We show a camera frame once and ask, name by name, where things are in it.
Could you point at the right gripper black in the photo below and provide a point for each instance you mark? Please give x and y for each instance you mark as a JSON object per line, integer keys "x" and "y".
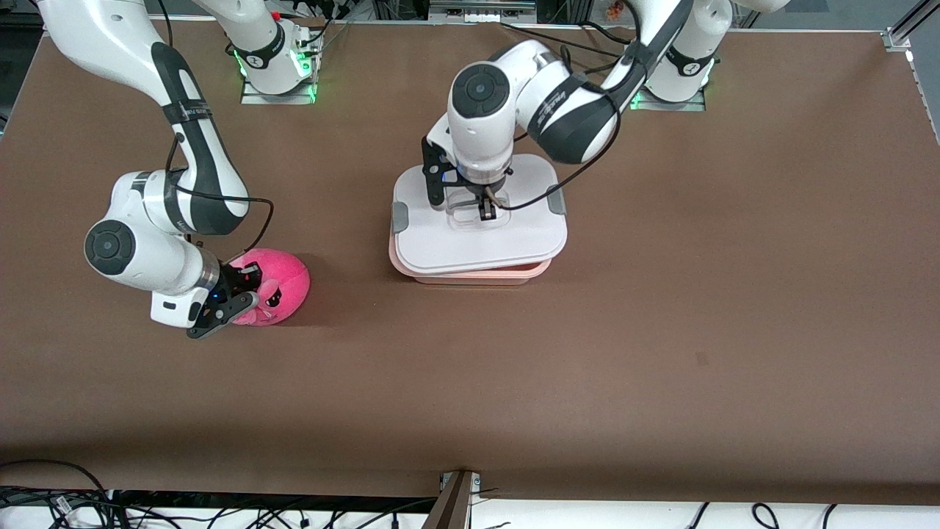
{"x": 233, "y": 278}

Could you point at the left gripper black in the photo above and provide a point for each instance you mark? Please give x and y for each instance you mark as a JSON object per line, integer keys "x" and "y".
{"x": 485, "y": 196}

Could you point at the white box lid grey clips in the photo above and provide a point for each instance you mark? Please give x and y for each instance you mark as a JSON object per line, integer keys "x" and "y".
{"x": 477, "y": 246}

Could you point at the pink plush toy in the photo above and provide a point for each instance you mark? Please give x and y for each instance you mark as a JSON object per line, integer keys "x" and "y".
{"x": 286, "y": 275}

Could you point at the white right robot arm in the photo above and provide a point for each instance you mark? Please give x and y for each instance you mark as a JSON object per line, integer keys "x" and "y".
{"x": 132, "y": 253}

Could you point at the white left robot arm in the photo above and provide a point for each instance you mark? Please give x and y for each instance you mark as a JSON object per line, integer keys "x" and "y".
{"x": 477, "y": 125}

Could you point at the pink plastic box base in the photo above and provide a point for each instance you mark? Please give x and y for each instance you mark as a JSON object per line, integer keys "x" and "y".
{"x": 470, "y": 278}

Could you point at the colourful background objects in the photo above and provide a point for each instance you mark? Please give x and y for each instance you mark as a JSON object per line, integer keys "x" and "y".
{"x": 618, "y": 9}

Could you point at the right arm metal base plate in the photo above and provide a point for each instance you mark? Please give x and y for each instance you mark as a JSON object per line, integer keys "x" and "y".
{"x": 257, "y": 98}

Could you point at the metal frame bracket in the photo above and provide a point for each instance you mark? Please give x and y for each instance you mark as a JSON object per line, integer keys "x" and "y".
{"x": 477, "y": 9}

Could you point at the metal post bracket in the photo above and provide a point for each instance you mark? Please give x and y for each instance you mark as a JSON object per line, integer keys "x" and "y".
{"x": 476, "y": 482}

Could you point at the brown support post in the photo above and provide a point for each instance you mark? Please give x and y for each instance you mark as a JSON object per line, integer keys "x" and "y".
{"x": 452, "y": 507}

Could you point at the aluminium frame rail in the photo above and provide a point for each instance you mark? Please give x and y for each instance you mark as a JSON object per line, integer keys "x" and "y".
{"x": 897, "y": 38}

